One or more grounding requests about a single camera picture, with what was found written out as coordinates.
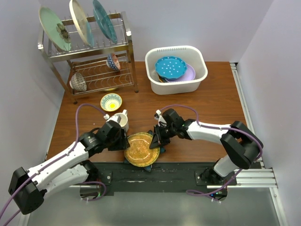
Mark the orange woven pattern plate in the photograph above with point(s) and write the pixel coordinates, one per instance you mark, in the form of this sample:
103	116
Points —
134	162

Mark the dark blue star plate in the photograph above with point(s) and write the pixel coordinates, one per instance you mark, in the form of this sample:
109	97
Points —
162	149

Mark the grey patterned bowl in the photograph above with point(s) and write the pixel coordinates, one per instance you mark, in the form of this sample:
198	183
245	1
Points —
78	83

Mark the mint flower plate on rack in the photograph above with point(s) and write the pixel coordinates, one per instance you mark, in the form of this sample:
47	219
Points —
55	29

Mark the stainless steel dish rack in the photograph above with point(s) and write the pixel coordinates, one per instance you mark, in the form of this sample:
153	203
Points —
91	62

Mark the yellow blue patterned saucer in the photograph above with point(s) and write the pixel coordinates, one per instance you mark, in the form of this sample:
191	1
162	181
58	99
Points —
111	102

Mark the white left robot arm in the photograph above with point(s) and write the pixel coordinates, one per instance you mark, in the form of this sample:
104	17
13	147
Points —
29	188

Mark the white ceramic mug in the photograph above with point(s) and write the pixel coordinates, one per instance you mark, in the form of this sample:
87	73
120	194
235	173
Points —
122	119

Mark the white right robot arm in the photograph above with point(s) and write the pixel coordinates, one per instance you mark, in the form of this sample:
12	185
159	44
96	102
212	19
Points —
242	146

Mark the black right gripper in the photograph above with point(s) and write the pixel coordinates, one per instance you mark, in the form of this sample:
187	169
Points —
157	140

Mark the white plastic bin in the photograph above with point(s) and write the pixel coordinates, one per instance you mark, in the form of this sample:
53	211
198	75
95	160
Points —
189	54

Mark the cream plate on rack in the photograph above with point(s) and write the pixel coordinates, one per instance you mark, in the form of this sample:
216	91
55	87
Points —
81	23

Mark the blue white patterned bowl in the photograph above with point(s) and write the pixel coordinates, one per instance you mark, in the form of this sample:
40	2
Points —
112	62

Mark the teal dotted scalloped plate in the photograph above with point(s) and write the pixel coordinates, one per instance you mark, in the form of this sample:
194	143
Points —
170	67

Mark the lilac purple plate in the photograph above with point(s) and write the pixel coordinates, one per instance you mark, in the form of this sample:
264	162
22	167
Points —
188	76

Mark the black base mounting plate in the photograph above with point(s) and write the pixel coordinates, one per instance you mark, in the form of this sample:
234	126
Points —
165	177

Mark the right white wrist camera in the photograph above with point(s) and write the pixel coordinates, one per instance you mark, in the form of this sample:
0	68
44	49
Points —
161	121

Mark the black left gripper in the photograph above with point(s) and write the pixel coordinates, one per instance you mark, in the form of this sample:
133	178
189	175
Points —
122	143

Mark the dark blue bottom plate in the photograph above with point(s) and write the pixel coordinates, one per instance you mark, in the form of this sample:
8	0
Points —
161	79

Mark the teal plate on rack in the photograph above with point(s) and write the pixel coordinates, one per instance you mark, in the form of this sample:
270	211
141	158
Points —
104	22

